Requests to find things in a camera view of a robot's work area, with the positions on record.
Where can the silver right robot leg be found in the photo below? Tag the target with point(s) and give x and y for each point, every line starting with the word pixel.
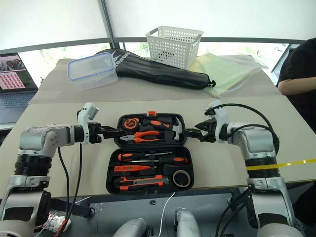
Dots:
pixel 187 223

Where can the person in black shirt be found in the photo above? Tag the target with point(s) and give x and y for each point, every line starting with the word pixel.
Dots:
pixel 301 61

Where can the yellow tape strip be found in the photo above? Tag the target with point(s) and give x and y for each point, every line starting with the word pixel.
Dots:
pixel 296 163

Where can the small black floor clip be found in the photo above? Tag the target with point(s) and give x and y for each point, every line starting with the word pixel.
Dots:
pixel 153 202

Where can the black orange utility knife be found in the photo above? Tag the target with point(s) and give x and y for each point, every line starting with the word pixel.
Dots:
pixel 143 182

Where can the silver robot leg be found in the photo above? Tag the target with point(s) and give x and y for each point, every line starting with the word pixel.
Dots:
pixel 187 223
pixel 133 229

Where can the black electrical tape roll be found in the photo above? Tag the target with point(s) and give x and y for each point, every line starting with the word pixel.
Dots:
pixel 175 182

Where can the black plastic tool case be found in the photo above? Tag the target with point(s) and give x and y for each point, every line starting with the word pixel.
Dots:
pixel 148 182

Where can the black table leg beam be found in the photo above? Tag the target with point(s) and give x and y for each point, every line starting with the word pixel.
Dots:
pixel 237 197
pixel 81 208

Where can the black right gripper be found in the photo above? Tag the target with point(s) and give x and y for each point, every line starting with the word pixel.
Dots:
pixel 209 134

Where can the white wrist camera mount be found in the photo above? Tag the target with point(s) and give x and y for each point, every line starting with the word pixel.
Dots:
pixel 87 116
pixel 221 118

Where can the person bare forearm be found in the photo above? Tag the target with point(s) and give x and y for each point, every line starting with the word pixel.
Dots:
pixel 297 86

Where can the grey laptop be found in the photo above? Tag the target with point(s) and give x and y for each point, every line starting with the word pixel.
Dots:
pixel 14 98

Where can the white perforated plastic basket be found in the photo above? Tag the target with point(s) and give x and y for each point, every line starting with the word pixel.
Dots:
pixel 172 49

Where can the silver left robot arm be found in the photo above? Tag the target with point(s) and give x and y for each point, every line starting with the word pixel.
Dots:
pixel 37 140

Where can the black racket bag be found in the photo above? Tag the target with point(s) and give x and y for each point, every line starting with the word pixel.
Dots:
pixel 158 71

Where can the clear container with blue lid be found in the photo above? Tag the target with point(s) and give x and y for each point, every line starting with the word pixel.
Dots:
pixel 92 72

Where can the silver left robot leg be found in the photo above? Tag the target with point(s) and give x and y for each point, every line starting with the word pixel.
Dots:
pixel 133 229

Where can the orange voltage tester pen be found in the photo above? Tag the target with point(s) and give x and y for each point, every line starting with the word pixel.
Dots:
pixel 130 168

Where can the clear plastic document sleeve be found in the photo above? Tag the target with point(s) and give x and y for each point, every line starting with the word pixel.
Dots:
pixel 251 63

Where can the grey window frame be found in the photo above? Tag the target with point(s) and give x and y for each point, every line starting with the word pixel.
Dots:
pixel 107 19

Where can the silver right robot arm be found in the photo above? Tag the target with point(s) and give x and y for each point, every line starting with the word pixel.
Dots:
pixel 256 140

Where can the white sneaker with red laces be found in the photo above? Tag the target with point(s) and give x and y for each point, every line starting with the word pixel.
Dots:
pixel 53 219

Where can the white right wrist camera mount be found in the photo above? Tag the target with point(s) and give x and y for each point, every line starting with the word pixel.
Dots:
pixel 221 118

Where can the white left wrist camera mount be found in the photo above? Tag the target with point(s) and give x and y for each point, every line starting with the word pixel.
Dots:
pixel 87 116

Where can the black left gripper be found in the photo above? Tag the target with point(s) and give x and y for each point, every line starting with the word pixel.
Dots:
pixel 93 133

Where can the orange black tape measure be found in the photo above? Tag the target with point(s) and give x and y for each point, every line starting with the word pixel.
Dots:
pixel 130 123

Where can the silver claw hammer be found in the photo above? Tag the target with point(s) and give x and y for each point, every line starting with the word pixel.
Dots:
pixel 179 127

